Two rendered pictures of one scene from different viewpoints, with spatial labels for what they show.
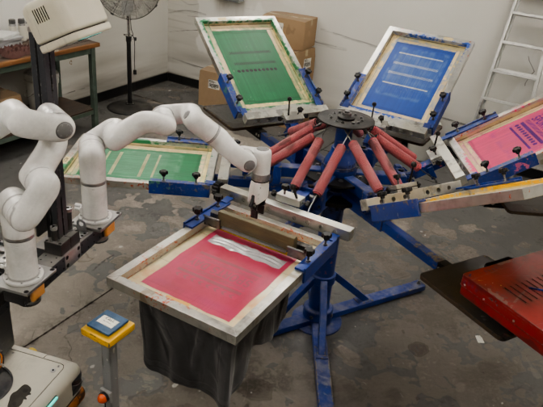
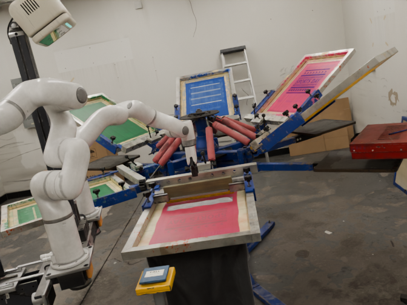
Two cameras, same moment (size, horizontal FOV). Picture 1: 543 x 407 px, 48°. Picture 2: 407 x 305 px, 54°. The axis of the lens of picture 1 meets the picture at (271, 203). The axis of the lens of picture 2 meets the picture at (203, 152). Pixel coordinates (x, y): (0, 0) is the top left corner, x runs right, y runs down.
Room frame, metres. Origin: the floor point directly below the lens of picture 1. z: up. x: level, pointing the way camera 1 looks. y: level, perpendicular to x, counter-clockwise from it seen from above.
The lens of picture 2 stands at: (0.30, 0.79, 1.71)
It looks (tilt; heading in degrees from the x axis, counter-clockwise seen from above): 13 degrees down; 338
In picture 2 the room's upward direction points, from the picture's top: 11 degrees counter-clockwise
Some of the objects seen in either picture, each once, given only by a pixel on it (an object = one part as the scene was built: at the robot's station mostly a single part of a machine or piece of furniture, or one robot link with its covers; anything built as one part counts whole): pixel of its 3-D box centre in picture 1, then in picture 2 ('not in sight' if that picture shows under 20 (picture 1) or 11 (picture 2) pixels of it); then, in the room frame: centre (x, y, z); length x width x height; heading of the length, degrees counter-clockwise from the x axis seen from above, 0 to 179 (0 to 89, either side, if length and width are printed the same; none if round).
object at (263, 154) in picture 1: (252, 159); (180, 131); (2.29, 0.09, 1.35); 0.15 x 0.10 x 0.11; 109
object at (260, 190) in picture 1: (259, 188); (191, 152); (2.29, 0.06, 1.22); 0.10 x 0.07 x 0.11; 153
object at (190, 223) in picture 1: (207, 217); (152, 201); (2.45, 0.28, 0.98); 0.30 x 0.05 x 0.07; 152
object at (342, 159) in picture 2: (418, 247); (292, 165); (2.47, -0.70, 0.91); 1.34 x 0.40 x 0.08; 32
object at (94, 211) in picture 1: (90, 199); (77, 199); (2.08, 0.69, 1.21); 0.16 x 0.13 x 0.15; 76
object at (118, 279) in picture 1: (229, 262); (197, 210); (2.11, 0.15, 0.97); 0.79 x 0.58 x 0.04; 152
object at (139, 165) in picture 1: (170, 149); (85, 182); (3.01, 0.56, 1.05); 1.08 x 0.61 x 0.23; 92
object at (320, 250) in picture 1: (316, 258); (249, 186); (2.19, -0.21, 0.98); 0.30 x 0.05 x 0.07; 152
